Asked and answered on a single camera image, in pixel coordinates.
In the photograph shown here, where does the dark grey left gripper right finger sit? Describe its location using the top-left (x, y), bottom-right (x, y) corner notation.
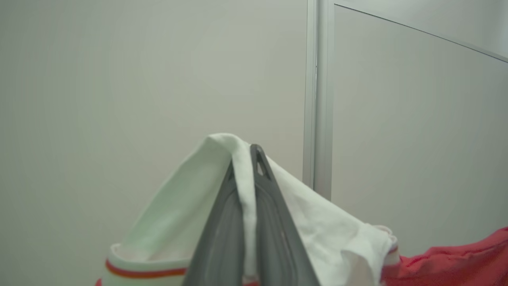
top-left (251, 144), bottom-right (320, 286)

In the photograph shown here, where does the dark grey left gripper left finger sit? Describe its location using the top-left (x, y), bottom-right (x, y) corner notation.
top-left (183, 160), bottom-right (244, 286)

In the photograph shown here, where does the red shirt with white sleeves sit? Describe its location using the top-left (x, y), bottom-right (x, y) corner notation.
top-left (95, 133), bottom-right (508, 286)

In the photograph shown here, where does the grey double partition post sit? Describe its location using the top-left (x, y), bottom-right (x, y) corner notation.
top-left (302, 0), bottom-right (335, 201)

